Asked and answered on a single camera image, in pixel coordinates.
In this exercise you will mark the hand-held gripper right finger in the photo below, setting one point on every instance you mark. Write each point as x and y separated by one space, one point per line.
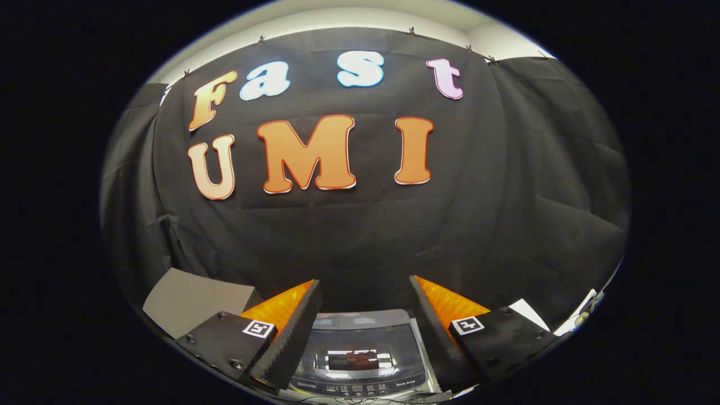
436 332

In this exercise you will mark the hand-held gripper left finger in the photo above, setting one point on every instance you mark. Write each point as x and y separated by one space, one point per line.
289 343

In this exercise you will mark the grey washing machine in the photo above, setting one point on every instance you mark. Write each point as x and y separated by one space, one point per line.
360 388

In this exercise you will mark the white flat board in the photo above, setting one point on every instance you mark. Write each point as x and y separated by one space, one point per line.
529 315

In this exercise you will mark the grey side table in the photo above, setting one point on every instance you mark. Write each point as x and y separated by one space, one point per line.
197 298

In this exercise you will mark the row of small cloth clips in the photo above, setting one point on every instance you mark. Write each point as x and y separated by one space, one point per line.
412 30

